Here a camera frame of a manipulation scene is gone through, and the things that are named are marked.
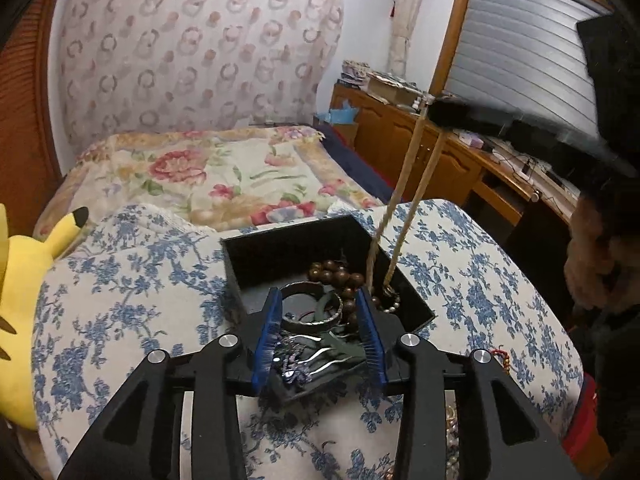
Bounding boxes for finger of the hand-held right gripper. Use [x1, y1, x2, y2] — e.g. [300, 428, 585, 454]
[430, 99, 517, 136]

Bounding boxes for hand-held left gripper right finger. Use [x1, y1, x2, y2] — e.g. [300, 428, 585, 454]
[355, 290, 581, 480]

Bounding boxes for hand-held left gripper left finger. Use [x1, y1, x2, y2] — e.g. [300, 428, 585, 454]
[57, 287, 283, 480]

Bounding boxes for dark green hair clip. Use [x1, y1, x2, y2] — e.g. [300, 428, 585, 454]
[320, 331, 370, 367]

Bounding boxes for silver wavy hairpin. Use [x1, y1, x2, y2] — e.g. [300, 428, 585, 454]
[295, 342, 353, 378]

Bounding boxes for green bangle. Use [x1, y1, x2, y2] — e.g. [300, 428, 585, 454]
[310, 292, 347, 332]

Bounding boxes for silver bangle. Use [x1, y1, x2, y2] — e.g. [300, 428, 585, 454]
[277, 281, 332, 333]

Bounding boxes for black storage box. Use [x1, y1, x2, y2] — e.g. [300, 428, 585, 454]
[220, 214, 435, 405]

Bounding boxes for brown wooden bead bracelet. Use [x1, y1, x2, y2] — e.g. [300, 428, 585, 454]
[307, 259, 367, 333]

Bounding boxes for person's right hand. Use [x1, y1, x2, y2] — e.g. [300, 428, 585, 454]
[564, 192, 640, 313]

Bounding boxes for pink tissue pack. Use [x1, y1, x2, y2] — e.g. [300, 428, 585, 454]
[456, 130, 487, 150]

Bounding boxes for wooden sideboard cabinet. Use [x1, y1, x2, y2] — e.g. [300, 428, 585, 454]
[330, 84, 583, 233]

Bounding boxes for cardboard box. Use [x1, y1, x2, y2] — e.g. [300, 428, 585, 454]
[367, 75, 422, 107]

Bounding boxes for grey window blind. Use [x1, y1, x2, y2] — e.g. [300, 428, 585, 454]
[445, 0, 617, 136]

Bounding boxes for beige tied curtain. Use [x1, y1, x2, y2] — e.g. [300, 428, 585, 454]
[389, 0, 427, 77]

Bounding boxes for stack of patterned cloths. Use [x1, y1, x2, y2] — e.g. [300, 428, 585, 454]
[340, 60, 375, 92]

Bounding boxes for dark blue bed sheet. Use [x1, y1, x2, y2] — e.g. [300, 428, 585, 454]
[320, 124, 403, 207]

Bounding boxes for box with blue paper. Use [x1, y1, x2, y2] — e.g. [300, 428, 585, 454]
[314, 102, 359, 149]

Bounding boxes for blue floral tablecloth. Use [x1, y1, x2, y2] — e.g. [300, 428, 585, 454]
[30, 199, 586, 480]

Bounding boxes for floral bed blanket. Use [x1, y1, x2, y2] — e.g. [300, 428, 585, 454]
[35, 125, 386, 242]

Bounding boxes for yellow plush toy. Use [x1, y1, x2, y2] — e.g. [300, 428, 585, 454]
[0, 203, 90, 431]

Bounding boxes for brown slatted wardrobe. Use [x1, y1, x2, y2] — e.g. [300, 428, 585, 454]
[0, 0, 67, 233]

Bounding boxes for black cable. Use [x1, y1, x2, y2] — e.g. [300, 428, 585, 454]
[497, 152, 556, 183]

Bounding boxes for red bead bracelet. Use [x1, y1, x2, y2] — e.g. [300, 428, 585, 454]
[487, 347, 512, 377]

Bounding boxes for ring patterned curtain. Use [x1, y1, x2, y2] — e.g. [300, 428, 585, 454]
[52, 0, 346, 150]

